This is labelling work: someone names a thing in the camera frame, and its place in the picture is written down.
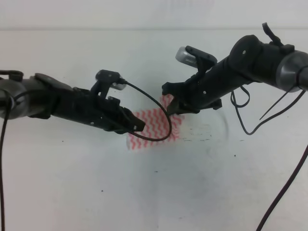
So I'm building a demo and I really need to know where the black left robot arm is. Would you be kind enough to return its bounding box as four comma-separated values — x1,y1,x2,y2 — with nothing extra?
0,70,145,134

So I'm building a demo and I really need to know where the pink white wavy striped towel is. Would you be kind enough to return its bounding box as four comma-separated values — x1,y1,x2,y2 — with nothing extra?
127,107,184,151

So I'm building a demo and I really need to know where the black left camera cable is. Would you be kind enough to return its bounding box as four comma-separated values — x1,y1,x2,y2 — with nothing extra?
0,80,173,231

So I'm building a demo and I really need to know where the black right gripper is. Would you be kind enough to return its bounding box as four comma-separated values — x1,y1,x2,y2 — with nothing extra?
162,64,223,115

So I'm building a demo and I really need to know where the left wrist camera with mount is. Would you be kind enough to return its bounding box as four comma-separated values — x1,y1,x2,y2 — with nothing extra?
91,70,126,99

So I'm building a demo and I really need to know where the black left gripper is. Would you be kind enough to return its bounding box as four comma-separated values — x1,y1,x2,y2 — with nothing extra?
57,89,145,134

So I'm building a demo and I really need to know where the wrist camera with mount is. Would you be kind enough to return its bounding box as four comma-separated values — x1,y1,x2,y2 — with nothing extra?
175,46,218,73
91,70,126,99

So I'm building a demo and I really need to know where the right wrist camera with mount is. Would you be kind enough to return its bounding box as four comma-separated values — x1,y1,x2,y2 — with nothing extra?
175,46,218,73

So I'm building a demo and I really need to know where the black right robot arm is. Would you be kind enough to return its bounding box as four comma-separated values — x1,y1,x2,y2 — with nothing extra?
162,23,308,115

